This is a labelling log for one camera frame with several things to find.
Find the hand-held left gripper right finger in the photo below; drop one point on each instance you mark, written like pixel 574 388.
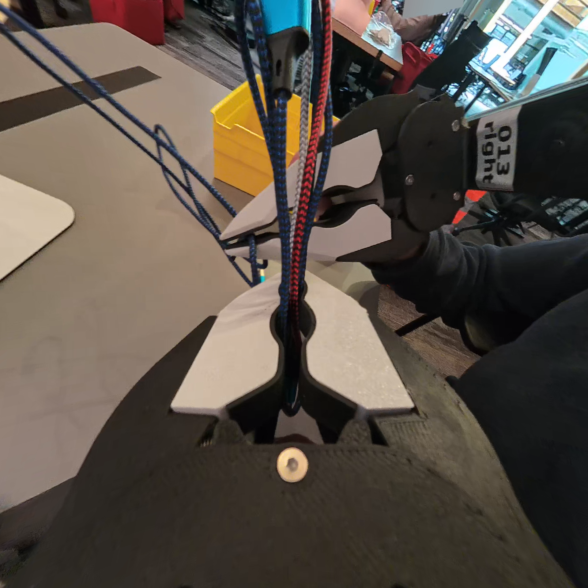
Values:
pixel 363 367

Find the person's right forearm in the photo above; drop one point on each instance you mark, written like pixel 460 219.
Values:
pixel 459 276

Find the black chair with red jacket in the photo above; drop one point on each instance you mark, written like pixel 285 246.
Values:
pixel 432 64

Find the yellow plastic bin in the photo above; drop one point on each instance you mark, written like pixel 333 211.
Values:
pixel 241 138

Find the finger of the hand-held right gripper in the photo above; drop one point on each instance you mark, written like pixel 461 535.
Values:
pixel 358 234
pixel 344 165

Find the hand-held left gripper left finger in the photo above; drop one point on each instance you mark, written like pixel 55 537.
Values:
pixel 225 367

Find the red plastic tub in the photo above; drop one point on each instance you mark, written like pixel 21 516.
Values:
pixel 129 14

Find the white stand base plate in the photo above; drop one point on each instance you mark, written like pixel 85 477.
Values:
pixel 28 220

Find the wooden desk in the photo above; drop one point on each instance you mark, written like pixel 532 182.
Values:
pixel 363 32

